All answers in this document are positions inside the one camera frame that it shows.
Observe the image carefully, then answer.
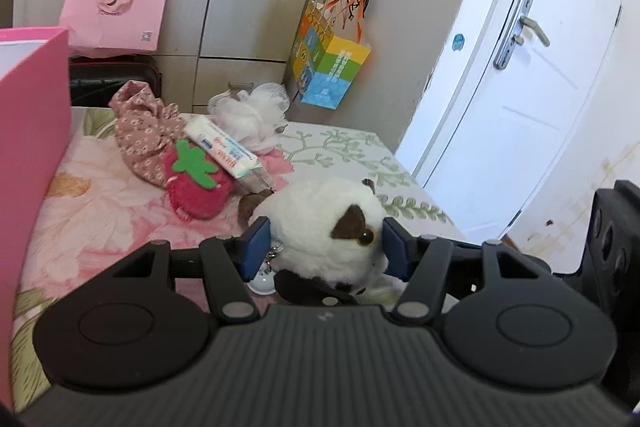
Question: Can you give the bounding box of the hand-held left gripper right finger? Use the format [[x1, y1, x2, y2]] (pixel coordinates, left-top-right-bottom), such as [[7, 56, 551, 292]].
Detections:
[[382, 217, 553, 325]]

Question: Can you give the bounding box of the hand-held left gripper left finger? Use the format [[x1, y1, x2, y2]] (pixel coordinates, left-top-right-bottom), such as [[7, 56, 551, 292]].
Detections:
[[112, 217, 273, 325]]

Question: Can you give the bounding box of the white cat plush toy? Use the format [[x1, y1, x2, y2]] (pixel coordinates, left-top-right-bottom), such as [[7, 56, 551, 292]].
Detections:
[[237, 177, 408, 308]]

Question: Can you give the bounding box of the pink cardboard box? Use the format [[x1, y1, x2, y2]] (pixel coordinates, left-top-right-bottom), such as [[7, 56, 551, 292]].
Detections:
[[0, 27, 73, 333]]

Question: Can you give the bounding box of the red strawberry plush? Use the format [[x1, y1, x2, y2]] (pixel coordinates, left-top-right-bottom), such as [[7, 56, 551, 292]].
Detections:
[[162, 139, 238, 222]]

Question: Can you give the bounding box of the small tissue pack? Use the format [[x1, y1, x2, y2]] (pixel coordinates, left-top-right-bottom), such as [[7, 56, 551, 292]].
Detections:
[[184, 116, 262, 180]]

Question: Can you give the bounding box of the white mesh bath sponge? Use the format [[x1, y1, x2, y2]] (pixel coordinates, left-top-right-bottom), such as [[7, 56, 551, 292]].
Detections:
[[207, 82, 290, 152]]

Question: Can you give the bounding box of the pink floral cloth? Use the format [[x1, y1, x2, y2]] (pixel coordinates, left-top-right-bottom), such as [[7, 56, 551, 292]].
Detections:
[[109, 79, 188, 188]]

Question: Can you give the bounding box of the white door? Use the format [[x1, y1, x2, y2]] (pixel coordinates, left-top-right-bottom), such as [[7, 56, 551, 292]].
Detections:
[[395, 0, 640, 253]]

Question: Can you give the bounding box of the colourful gift bag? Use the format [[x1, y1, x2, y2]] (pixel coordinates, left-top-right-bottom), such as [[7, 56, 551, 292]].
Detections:
[[287, 0, 373, 110]]

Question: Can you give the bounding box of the black suitcase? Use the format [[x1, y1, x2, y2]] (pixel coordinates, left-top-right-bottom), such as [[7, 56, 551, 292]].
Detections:
[[69, 54, 163, 108]]

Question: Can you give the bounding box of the metal door handle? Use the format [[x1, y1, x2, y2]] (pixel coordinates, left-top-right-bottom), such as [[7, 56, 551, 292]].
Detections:
[[494, 0, 551, 70]]

